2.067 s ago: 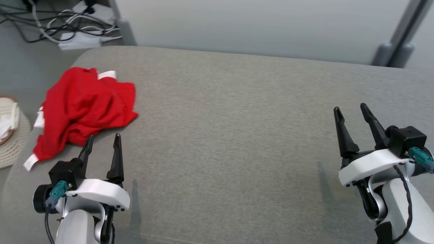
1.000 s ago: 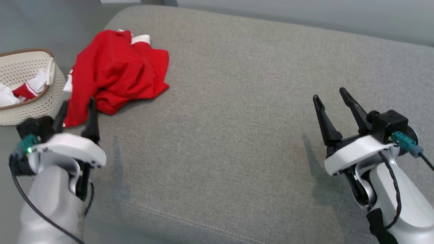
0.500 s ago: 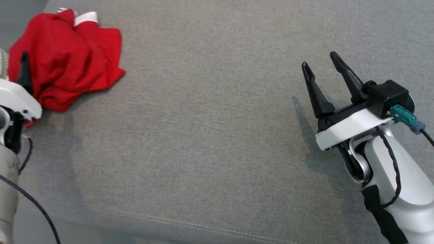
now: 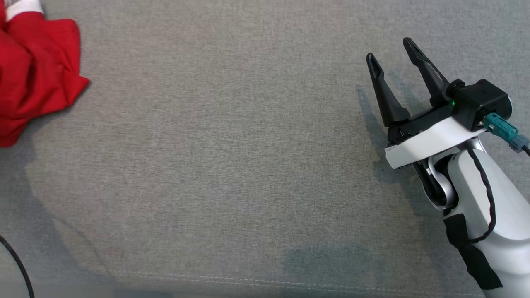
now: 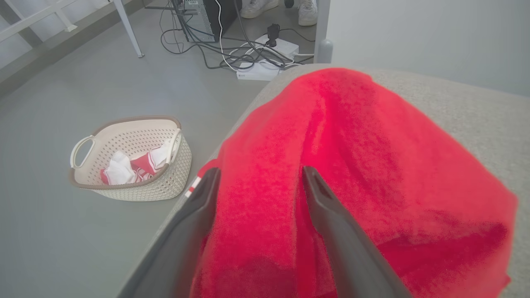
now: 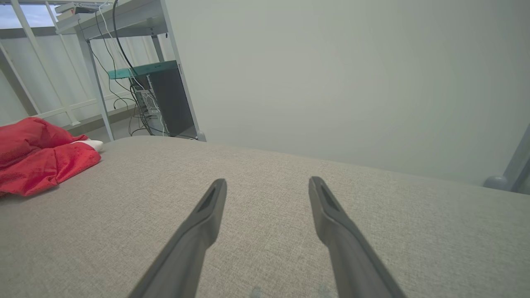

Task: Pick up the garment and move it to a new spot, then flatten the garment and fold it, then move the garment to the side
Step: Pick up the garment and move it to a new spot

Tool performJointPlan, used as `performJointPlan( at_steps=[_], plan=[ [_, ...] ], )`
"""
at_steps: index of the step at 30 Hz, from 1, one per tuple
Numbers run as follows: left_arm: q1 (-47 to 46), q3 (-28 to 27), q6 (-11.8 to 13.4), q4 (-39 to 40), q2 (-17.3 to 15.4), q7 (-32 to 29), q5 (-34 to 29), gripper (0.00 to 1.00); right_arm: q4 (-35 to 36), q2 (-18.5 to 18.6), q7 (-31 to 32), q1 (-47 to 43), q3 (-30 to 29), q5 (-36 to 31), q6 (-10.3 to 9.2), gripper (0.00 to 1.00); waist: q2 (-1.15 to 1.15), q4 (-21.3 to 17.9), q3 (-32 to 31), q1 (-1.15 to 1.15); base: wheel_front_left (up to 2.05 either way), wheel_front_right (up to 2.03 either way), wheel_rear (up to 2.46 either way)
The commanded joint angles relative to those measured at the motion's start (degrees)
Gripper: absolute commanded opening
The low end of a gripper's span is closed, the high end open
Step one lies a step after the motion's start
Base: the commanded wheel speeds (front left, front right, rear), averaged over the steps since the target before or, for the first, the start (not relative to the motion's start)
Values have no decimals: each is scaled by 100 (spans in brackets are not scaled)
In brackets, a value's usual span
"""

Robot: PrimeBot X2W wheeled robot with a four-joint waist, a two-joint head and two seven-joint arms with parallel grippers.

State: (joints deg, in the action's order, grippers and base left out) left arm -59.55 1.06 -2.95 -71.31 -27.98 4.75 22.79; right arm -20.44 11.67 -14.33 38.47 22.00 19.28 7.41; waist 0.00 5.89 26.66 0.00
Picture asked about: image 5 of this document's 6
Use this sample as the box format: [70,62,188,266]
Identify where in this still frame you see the grey partition foot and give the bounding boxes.
[317,39,334,65]

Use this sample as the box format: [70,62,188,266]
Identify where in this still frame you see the white metal railing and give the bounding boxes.
[0,0,114,44]

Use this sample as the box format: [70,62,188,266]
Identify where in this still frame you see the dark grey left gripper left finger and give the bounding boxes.
[118,168,222,298]

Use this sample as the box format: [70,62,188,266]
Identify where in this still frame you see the grey fabric sofa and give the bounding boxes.
[118,63,530,298]

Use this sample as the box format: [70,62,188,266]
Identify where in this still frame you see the white cable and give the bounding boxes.
[213,0,250,72]
[286,51,316,67]

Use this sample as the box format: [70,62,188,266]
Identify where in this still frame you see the black plug adapter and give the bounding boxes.
[266,24,281,48]

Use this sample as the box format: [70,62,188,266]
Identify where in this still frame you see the red jersey with white trim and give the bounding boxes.
[185,67,519,298]

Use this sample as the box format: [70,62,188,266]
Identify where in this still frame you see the thin black cable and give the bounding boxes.
[159,6,201,55]

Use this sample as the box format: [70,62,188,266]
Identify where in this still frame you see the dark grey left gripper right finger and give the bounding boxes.
[302,166,413,298]

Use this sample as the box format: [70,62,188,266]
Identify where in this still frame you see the small red white garment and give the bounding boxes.
[100,140,173,186]

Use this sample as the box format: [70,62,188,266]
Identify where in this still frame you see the white partition panel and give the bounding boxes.
[313,0,530,98]

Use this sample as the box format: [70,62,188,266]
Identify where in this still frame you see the dark computer tower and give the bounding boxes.
[182,0,243,43]

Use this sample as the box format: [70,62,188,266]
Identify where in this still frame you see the white sneaker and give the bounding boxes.
[298,0,319,27]
[240,0,280,19]

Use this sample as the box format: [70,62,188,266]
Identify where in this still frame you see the grey metal table frame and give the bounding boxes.
[112,0,145,59]

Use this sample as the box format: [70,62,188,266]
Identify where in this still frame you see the cream perforated laundry basket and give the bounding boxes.
[69,116,193,202]

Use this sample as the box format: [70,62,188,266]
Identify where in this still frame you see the white power strip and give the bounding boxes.
[252,35,300,59]
[236,59,283,82]

